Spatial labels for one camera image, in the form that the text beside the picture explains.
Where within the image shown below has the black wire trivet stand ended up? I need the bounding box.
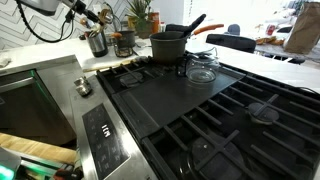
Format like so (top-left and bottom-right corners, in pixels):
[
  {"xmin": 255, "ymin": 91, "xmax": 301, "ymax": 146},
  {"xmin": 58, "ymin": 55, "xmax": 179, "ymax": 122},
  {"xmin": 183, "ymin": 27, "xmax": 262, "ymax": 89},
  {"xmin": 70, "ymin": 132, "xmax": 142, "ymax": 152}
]
[{"xmin": 114, "ymin": 39, "xmax": 133, "ymax": 57}]

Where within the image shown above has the brown paper bag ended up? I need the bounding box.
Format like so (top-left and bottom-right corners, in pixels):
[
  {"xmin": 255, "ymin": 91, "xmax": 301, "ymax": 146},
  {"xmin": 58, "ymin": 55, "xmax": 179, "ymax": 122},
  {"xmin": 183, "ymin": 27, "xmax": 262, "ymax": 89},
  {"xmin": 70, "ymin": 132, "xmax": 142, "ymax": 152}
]
[{"xmin": 283, "ymin": 2, "xmax": 320, "ymax": 54}]

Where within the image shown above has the silver stove knob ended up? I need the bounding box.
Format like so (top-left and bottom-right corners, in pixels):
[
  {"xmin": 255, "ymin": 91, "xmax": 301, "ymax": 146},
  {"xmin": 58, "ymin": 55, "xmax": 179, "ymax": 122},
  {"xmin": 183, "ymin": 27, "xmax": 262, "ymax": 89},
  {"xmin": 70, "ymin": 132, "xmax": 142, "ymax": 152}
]
[{"xmin": 74, "ymin": 77, "xmax": 92, "ymax": 96}]

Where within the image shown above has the wooden cooking spatula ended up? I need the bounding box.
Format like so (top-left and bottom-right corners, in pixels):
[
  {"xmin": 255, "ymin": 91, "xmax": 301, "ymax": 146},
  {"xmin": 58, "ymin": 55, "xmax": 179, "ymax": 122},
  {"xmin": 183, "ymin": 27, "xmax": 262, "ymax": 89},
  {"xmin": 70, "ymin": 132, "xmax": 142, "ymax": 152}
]
[{"xmin": 88, "ymin": 9, "xmax": 113, "ymax": 34}]

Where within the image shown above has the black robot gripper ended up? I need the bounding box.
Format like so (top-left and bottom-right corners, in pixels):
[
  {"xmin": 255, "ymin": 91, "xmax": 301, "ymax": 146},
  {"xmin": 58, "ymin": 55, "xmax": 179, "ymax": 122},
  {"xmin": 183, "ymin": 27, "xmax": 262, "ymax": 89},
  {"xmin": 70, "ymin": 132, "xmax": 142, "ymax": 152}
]
[{"xmin": 70, "ymin": 0, "xmax": 100, "ymax": 23}]

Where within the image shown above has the stainless steel dishwasher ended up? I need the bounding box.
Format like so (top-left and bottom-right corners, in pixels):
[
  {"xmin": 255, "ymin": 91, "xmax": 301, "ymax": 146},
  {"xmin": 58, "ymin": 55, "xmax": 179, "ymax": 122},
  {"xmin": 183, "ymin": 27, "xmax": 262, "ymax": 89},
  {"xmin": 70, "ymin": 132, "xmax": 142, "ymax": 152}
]
[{"xmin": 0, "ymin": 58, "xmax": 83, "ymax": 149}]

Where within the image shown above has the black stove griddle plate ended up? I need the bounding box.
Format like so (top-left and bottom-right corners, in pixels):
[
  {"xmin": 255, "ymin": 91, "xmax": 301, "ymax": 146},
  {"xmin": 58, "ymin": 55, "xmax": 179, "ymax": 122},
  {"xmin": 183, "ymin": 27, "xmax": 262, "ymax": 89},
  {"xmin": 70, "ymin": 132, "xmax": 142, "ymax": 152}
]
[{"xmin": 112, "ymin": 68, "xmax": 244, "ymax": 139}]

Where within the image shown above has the stainless steel gas range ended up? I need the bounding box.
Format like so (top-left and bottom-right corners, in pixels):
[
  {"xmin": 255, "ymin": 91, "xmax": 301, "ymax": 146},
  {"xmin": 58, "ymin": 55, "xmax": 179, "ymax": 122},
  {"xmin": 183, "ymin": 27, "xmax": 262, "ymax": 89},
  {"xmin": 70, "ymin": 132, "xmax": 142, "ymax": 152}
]
[{"xmin": 70, "ymin": 60, "xmax": 320, "ymax": 180}]

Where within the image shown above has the small black saucepan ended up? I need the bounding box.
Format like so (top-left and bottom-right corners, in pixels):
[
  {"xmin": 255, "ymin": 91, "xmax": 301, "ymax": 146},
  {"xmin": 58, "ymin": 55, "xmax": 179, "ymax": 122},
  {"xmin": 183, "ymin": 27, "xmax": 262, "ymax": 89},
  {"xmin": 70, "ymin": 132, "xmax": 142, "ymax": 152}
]
[{"xmin": 112, "ymin": 30, "xmax": 135, "ymax": 48}]

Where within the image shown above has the black cable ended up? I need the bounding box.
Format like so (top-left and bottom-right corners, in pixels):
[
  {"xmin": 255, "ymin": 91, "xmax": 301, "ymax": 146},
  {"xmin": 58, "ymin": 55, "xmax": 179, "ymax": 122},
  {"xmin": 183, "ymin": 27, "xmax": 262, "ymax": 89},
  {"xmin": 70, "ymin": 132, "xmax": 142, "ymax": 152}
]
[{"xmin": 14, "ymin": 0, "xmax": 76, "ymax": 44}]

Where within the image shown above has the black chair backrest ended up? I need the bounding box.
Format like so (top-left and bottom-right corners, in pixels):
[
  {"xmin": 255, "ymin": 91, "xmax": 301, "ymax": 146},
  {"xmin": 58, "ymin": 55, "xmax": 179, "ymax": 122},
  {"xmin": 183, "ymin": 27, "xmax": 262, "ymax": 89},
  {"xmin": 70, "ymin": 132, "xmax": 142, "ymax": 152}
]
[{"xmin": 206, "ymin": 34, "xmax": 256, "ymax": 53}]

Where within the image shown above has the potted green plant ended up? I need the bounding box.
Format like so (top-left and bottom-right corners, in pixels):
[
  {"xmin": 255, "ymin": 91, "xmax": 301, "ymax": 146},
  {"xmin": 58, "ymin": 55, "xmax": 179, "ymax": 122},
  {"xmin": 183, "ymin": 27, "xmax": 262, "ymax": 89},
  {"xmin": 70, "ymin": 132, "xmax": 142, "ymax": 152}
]
[{"xmin": 127, "ymin": 0, "xmax": 152, "ymax": 39}]

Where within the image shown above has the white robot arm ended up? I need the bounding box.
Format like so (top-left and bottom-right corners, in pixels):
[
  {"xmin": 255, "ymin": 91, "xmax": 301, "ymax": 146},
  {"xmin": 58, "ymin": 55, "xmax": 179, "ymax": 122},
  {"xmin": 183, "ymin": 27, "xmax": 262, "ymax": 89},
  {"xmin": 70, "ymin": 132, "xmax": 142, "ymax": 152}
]
[{"xmin": 16, "ymin": 0, "xmax": 100, "ymax": 23}]

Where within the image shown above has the dark grey cooking pot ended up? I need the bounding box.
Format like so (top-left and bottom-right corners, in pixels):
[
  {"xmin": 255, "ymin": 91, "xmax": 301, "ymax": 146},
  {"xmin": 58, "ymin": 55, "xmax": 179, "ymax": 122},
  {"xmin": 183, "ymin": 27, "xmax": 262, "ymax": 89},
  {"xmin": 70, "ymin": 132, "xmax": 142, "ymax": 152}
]
[{"xmin": 150, "ymin": 14, "xmax": 206, "ymax": 64}]

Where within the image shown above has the black oven control panel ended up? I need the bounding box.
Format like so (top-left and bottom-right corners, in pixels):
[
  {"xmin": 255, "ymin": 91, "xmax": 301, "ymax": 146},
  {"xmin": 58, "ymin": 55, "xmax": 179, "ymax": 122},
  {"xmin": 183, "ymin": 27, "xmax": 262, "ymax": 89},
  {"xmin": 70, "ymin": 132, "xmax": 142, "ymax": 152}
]
[{"xmin": 82, "ymin": 104, "xmax": 130, "ymax": 180}]

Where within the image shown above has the silver utensil tin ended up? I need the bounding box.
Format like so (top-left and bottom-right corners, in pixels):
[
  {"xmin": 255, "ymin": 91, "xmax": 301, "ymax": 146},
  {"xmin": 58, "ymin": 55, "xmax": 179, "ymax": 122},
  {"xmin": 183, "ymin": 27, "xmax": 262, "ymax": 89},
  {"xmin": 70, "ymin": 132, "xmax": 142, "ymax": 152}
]
[{"xmin": 85, "ymin": 31, "xmax": 108, "ymax": 57}]

